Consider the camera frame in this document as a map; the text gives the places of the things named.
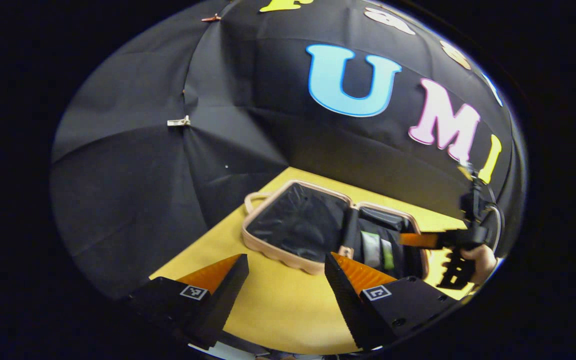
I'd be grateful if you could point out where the black backdrop cloth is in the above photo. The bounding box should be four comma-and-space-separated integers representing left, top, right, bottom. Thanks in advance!
50, 0, 526, 301

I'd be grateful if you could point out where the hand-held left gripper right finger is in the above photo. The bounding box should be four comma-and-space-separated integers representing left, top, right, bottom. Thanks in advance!
324, 251, 461, 351

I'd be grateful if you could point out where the white skin care tube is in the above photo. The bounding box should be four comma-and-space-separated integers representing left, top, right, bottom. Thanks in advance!
360, 230, 382, 269

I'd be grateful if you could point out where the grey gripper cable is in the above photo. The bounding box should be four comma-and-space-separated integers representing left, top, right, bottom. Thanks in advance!
485, 205, 506, 253

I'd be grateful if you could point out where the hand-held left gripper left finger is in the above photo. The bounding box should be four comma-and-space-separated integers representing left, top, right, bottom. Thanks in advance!
127, 253, 250, 351

